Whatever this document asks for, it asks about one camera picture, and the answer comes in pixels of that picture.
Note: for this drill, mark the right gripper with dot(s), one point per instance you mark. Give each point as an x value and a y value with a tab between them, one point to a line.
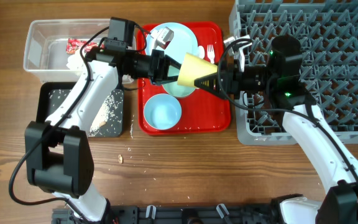
230	76

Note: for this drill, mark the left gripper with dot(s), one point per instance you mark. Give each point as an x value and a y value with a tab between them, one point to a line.
158	72

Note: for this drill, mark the mint green bowl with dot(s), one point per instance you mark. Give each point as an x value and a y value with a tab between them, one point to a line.
178	91

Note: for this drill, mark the yellow plastic cup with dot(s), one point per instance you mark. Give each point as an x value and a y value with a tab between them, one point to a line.
193	68

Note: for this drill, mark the light blue plate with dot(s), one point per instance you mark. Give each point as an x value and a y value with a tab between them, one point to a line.
184	41

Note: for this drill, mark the white plastic spoon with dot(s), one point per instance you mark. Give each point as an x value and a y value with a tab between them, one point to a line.
201	52

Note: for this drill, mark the light blue small bowl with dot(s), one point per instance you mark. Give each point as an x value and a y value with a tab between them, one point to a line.
162	111

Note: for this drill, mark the rice and nut leftovers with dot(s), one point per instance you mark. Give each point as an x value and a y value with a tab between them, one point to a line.
107	123

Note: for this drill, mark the red snack wrapper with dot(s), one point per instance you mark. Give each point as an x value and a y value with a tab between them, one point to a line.
76	44

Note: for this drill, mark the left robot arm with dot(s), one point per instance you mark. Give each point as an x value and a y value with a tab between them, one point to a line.
57	153

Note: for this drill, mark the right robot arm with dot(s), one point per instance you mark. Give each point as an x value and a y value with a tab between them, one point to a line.
302	119

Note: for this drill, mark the grey dishwasher rack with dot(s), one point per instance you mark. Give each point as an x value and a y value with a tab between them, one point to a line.
328	34

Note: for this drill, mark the pink plastic fork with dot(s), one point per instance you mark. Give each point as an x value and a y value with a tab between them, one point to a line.
211	53

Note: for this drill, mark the red serving tray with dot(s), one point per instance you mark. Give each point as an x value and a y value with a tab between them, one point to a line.
202	112

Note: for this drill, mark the fallen nut piece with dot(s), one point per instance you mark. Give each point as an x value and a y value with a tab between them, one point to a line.
120	159

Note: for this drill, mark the black plastic tray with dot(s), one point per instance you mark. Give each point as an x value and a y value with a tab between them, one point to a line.
41	112

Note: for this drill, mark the clear plastic bin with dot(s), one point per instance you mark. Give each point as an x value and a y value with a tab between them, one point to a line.
45	53

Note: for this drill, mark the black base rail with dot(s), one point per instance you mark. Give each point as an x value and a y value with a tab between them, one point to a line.
254	213

